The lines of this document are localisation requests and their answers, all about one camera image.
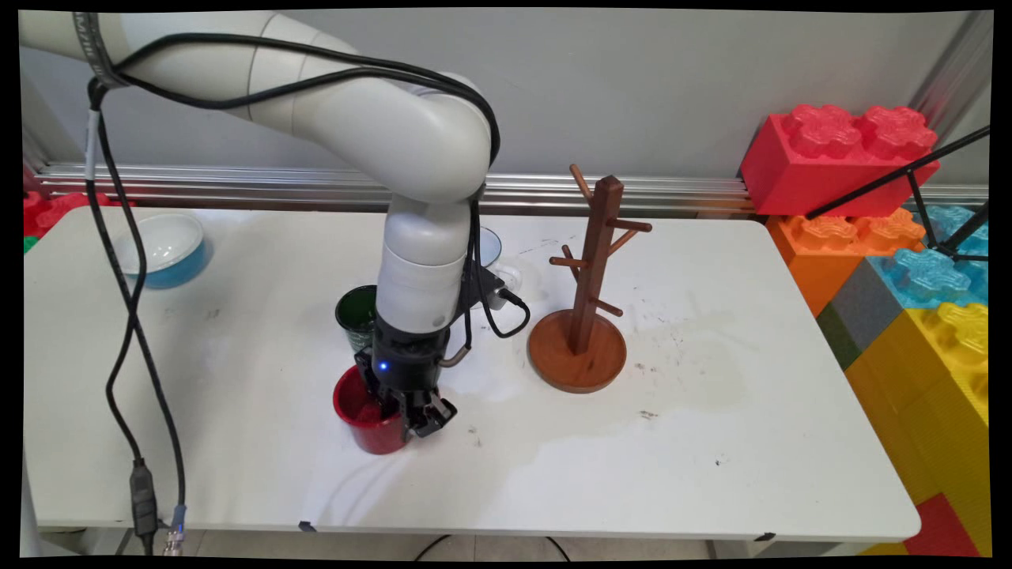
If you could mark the brown wooden mug tree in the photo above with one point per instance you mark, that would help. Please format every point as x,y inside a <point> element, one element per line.
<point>581,356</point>

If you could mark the white mug with blue rim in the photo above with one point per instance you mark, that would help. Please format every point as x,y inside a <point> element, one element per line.
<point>490,245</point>

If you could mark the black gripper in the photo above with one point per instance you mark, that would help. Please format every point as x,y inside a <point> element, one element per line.
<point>407,359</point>

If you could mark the small red toy block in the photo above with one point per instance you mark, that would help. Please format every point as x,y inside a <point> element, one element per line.
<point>945,529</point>

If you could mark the green toy block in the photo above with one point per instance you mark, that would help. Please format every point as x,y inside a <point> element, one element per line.
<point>29,243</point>

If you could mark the big light blue toy block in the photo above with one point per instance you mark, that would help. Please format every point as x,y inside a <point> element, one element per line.
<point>925,273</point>

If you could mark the big red toy block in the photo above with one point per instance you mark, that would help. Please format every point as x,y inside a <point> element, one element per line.
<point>814,170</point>

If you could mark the big yellow toy block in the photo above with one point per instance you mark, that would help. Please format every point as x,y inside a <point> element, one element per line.
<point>925,395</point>

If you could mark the red speckled mug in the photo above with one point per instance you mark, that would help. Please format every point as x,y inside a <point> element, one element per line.
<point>379,438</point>

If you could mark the dark green cup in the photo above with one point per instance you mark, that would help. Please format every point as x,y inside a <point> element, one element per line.
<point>356,316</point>

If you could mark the blue and white bowl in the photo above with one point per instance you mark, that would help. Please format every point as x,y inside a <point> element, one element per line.
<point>170,253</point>

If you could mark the aluminium frame rail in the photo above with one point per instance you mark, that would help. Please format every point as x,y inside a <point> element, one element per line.
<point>237,186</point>

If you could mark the big orange toy block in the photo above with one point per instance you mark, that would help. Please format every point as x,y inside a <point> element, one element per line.
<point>822,253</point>

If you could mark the black tripod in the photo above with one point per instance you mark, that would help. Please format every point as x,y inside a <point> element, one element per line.
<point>885,178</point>

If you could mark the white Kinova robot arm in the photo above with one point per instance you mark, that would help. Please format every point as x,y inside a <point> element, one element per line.
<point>379,134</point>

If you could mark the aluminium frame post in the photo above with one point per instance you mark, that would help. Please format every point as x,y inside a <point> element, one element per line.
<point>949,71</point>

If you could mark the big grey toy block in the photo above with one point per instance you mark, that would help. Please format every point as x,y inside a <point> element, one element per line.
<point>862,316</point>

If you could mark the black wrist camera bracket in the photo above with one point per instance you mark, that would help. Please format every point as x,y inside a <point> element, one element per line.
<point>484,286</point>

